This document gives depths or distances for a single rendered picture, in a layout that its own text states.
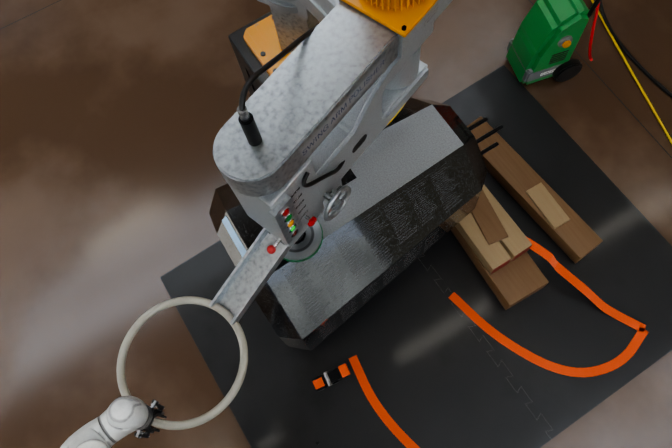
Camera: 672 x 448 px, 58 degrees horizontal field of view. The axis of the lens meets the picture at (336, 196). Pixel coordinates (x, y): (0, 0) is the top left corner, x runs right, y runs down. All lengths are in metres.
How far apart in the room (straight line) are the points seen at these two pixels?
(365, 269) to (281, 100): 1.08
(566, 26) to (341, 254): 1.77
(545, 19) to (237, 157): 2.27
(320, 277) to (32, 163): 2.22
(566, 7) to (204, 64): 2.19
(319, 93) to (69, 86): 2.77
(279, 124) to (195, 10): 2.69
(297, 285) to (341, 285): 0.20
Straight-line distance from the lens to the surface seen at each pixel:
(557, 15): 3.54
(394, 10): 1.88
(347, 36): 1.88
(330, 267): 2.57
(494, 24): 4.13
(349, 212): 2.54
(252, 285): 2.39
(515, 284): 3.25
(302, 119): 1.74
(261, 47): 3.08
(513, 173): 3.47
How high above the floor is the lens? 3.22
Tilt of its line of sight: 68 degrees down
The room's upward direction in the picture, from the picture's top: 11 degrees counter-clockwise
